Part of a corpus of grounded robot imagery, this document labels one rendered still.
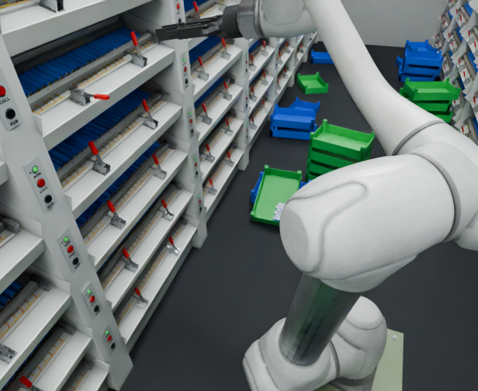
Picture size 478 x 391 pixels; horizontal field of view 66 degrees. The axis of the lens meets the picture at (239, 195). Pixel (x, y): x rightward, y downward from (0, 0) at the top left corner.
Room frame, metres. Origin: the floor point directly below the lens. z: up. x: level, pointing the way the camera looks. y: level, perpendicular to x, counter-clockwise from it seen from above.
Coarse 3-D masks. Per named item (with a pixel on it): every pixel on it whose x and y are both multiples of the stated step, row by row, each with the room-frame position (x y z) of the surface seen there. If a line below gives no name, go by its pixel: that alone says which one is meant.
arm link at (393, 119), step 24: (312, 0) 0.71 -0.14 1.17; (336, 0) 0.70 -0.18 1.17; (336, 24) 0.67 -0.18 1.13; (336, 48) 0.66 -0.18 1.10; (360, 48) 0.65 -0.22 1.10; (360, 72) 0.62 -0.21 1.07; (360, 96) 0.60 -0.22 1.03; (384, 96) 0.58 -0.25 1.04; (384, 120) 0.54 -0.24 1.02; (408, 120) 0.51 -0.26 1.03; (432, 120) 0.49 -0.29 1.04; (384, 144) 0.51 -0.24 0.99
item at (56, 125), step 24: (96, 24) 1.16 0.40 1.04; (144, 24) 1.27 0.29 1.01; (48, 48) 0.97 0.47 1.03; (144, 48) 1.18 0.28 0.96; (168, 48) 1.23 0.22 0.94; (120, 72) 1.00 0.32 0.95; (144, 72) 1.05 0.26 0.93; (120, 96) 0.94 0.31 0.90; (48, 120) 0.72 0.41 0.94; (72, 120) 0.75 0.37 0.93; (48, 144) 0.68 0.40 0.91
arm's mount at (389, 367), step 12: (396, 336) 0.63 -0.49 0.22; (384, 348) 0.59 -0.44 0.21; (396, 348) 0.59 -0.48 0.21; (384, 360) 0.55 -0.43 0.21; (396, 360) 0.55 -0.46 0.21; (384, 372) 0.52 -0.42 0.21; (396, 372) 0.52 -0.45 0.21; (372, 384) 0.48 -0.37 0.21; (384, 384) 0.48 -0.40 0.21; (396, 384) 0.48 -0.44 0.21
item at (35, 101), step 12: (144, 36) 1.21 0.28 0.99; (120, 48) 1.09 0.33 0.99; (132, 48) 1.13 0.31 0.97; (96, 60) 0.98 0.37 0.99; (108, 60) 1.01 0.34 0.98; (84, 72) 0.91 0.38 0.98; (96, 72) 0.96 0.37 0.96; (60, 84) 0.83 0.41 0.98; (72, 84) 0.87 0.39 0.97; (36, 96) 0.76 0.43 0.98; (48, 96) 0.79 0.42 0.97; (60, 96) 0.80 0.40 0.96; (36, 108) 0.75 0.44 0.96
